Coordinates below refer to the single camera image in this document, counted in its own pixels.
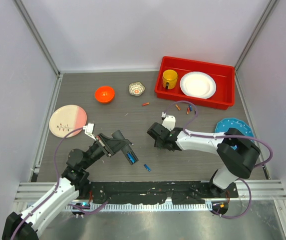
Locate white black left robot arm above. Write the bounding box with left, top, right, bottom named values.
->
left=1, top=123, right=132, bottom=240

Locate orange bowl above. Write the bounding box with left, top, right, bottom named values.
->
left=94, top=86, right=115, bottom=104

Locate red plastic bin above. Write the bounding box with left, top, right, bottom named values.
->
left=154, top=56, right=235, bottom=110

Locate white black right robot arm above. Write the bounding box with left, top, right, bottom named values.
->
left=147, top=122, right=261, bottom=198

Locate blue polka dot plate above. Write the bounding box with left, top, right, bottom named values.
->
left=214, top=118, right=254, bottom=151

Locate small floral bowl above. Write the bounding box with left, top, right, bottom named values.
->
left=128, top=81, right=145, bottom=97

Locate white paper plate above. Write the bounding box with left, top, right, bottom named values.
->
left=180, top=71, right=217, bottom=99

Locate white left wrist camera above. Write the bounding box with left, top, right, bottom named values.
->
left=83, top=122, right=96, bottom=141

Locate pink cream plate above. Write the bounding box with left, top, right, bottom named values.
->
left=49, top=104, right=87, bottom=138

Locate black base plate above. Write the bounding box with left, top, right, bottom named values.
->
left=89, top=181, right=239, bottom=205

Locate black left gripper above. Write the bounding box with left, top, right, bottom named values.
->
left=81, top=132, right=129, bottom=170

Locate yellow mug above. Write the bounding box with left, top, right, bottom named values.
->
left=162, top=69, right=178, bottom=90

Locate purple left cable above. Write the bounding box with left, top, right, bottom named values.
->
left=9, top=126, right=108, bottom=240

